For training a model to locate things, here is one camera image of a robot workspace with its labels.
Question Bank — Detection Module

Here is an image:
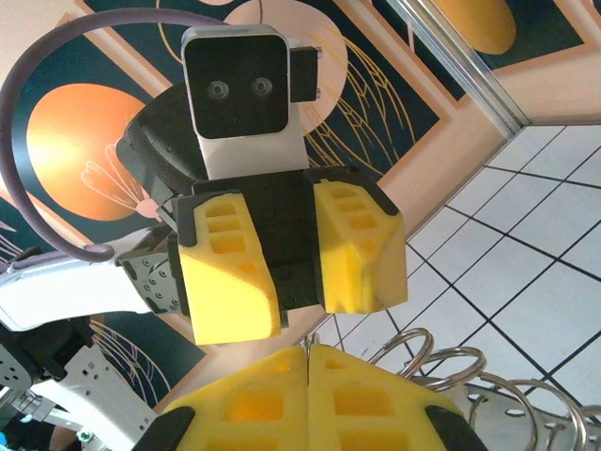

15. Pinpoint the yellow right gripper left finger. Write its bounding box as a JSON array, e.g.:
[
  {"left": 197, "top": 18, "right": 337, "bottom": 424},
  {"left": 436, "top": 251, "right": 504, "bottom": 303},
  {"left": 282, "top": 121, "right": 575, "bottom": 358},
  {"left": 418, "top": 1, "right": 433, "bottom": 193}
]
[{"left": 135, "top": 346, "right": 310, "bottom": 451}]

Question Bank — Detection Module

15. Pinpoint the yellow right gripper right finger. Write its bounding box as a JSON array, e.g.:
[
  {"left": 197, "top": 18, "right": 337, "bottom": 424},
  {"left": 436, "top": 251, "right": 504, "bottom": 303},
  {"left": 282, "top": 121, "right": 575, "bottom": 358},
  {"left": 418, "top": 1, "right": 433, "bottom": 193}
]
[{"left": 307, "top": 344, "right": 489, "bottom": 451}]

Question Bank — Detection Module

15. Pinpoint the clear plastic bag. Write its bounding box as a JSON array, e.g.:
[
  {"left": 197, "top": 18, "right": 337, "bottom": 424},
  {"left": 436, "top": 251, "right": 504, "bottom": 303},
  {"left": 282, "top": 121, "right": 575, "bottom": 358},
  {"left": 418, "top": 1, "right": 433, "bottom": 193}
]
[{"left": 450, "top": 375, "right": 601, "bottom": 451}]

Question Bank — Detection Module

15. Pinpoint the yellow oval feather art panel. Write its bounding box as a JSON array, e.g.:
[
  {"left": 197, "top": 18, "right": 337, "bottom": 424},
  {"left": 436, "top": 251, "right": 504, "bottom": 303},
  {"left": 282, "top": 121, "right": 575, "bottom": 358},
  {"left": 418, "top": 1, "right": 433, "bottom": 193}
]
[{"left": 422, "top": 0, "right": 588, "bottom": 71}]

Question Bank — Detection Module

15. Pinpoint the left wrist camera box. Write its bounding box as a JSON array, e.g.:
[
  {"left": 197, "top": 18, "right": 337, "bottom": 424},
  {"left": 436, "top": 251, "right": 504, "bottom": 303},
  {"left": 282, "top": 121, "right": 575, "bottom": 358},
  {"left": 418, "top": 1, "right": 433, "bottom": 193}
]
[{"left": 180, "top": 23, "right": 323, "bottom": 179}]

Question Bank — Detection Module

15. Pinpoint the aluminium corner post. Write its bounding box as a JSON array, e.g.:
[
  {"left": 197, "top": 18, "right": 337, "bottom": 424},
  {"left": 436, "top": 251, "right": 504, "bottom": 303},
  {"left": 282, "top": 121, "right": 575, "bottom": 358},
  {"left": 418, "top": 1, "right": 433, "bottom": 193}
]
[{"left": 387, "top": 0, "right": 532, "bottom": 138}]

